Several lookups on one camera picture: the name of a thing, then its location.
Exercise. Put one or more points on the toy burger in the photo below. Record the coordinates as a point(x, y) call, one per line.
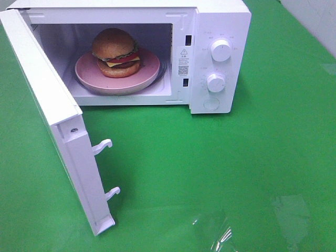
point(117, 53)

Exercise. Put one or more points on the pink round plate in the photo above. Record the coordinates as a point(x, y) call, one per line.
point(115, 78)

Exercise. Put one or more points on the white microwave door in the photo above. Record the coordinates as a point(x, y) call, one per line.
point(64, 119)

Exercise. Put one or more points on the lower white microwave knob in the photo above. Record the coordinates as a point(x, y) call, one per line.
point(216, 83)

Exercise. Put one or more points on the white microwave knob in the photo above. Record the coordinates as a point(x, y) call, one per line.
point(216, 83)
point(221, 50)

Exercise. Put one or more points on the white microwave oven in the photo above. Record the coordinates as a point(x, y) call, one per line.
point(174, 38)

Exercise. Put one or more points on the upper white microwave knob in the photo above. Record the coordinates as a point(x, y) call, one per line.
point(221, 50)

